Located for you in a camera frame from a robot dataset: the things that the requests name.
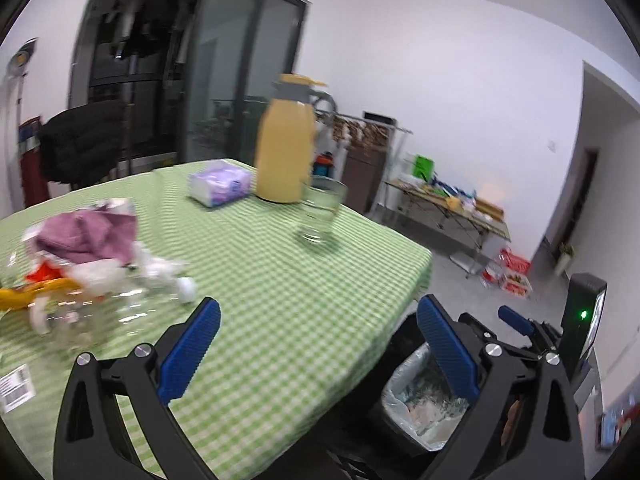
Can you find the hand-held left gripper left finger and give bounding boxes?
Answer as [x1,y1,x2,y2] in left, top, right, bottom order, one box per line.
[52,297,221,480]

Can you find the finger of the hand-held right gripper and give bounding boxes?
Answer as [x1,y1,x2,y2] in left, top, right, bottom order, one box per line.
[498,305,562,356]
[459,312,502,344]

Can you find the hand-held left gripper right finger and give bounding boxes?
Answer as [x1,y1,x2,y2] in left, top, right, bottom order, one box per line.
[416,295,586,480]

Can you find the black trash bin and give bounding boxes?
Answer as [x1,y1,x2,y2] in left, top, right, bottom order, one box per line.
[367,312,481,461]

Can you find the purple cloth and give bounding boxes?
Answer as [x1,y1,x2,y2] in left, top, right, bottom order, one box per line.
[34,208,138,266]

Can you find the red and white wrapper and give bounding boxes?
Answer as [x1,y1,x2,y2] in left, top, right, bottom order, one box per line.
[25,260,66,283]

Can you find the yellow snack packet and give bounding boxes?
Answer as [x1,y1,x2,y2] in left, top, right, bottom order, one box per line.
[0,280,81,313]

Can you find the small potted plant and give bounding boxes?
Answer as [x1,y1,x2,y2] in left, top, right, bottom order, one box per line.
[554,242,575,276]

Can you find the crumpled clear plastic wrap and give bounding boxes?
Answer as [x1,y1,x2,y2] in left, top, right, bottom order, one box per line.
[30,270,198,348]

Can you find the green checked tablecloth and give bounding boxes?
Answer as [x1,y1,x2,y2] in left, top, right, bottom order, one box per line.
[0,158,433,480]

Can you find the cardboard box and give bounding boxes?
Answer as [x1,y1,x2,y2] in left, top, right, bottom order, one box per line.
[475,197,506,221]

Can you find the red container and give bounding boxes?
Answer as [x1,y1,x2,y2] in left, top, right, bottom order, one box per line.
[619,402,640,443]

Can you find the blue packet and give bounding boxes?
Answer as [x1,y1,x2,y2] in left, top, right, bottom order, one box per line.
[601,409,620,447]

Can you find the folding table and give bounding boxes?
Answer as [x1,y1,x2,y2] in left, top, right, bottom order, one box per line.
[382,177,511,278]

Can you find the clear plastic wrapper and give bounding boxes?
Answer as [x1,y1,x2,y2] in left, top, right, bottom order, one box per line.
[90,199,136,216]

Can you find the purple tissue pack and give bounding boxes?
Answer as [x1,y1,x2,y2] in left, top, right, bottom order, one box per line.
[187,160,253,208]

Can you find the white barcode label packet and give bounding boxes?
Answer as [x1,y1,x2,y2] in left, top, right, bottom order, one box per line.
[0,365,36,413]

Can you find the brown cabinet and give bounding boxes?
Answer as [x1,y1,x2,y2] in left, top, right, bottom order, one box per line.
[345,145,388,213]

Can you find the clear drinking glass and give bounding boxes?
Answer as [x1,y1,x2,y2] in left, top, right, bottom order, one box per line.
[298,178,348,253]

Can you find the yellow thermos jug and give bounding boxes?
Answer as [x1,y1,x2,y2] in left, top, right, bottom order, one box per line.
[255,74,328,204]

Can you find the clothes drying rack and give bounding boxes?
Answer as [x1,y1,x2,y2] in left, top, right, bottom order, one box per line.
[312,91,415,221]

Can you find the black jacket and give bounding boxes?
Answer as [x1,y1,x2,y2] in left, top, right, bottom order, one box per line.
[39,100,128,191]

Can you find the red cylinder stand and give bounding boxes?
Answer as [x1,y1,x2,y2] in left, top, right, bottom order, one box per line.
[19,117,51,208]

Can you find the sliding glass door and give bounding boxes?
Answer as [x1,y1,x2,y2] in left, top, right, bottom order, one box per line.
[67,0,307,181]

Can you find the hanging dark clothes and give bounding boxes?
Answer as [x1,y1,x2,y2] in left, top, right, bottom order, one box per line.
[102,0,193,61]

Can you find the floor lamp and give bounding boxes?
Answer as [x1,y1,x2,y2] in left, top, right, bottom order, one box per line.
[6,37,40,126]

